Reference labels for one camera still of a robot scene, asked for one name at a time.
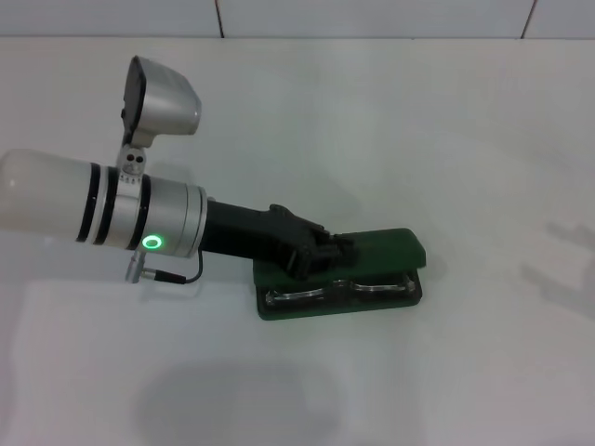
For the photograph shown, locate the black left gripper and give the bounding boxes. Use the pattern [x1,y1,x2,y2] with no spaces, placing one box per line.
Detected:
[198,197,358,282]

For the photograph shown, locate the clear plastic glasses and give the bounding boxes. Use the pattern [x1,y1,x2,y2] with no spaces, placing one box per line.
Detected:
[263,273,417,308]

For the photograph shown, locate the green glasses case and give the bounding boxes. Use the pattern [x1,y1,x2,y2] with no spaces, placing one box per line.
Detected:
[252,227,429,322]

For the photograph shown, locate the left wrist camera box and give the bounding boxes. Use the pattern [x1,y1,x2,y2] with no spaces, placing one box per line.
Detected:
[121,55,205,151]

